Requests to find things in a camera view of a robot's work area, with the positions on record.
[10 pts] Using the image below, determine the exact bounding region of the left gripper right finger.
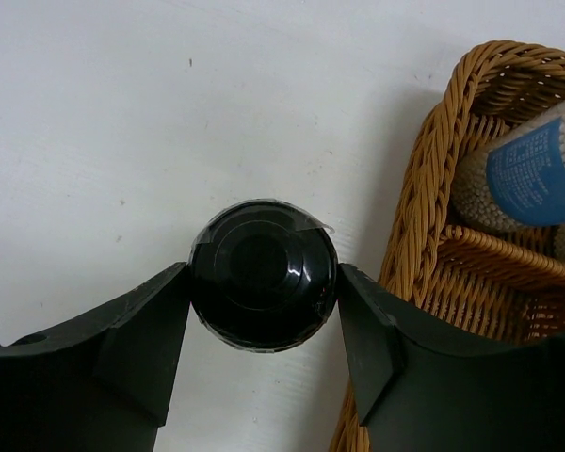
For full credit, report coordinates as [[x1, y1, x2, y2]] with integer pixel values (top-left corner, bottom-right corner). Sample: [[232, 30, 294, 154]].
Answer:
[[338, 264, 565, 451]]

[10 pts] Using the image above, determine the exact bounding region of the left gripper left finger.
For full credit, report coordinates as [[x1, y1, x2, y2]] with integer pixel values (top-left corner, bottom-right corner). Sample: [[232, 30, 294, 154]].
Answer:
[[0, 263, 189, 451]]

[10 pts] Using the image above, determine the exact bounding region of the black-cap bottle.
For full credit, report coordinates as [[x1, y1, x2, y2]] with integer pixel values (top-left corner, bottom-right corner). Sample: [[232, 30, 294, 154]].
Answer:
[[188, 199, 338, 353]]

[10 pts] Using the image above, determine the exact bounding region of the brown wicker divided tray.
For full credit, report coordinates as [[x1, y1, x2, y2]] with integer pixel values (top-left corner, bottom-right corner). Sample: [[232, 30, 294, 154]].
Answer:
[[331, 40, 565, 451]]

